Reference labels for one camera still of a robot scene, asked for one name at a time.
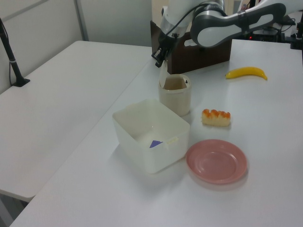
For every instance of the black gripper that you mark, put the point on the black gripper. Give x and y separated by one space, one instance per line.
168 43

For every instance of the small beige lidded trash can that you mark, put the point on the small beige lidded trash can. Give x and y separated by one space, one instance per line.
175 101

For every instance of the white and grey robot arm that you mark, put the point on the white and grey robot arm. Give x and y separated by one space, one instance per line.
213 35

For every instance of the dark brown crate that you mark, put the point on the dark brown crate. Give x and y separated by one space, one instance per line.
201 58

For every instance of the white plastic storage box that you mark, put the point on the white plastic storage box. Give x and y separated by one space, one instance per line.
132 123

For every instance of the toy bread with orange topping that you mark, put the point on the toy bread with orange topping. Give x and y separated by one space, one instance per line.
216 119

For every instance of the purple paper card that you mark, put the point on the purple paper card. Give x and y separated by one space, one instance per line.
155 143

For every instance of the yellow toy banana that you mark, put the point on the yellow toy banana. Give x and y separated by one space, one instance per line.
246 71

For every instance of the black device with red light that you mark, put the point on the black device with red light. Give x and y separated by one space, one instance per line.
262 35

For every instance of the black upright pole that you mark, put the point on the black upright pole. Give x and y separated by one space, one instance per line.
252 2

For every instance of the pink plastic plate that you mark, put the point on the pink plastic plate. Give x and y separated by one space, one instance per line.
216 162

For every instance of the black keyboard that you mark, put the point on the black keyboard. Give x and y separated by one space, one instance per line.
290 20

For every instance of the black camera stand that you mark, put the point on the black camera stand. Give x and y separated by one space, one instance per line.
298 35

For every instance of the black camera pole with clamp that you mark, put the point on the black camera pole with clamp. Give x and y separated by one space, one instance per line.
11 61

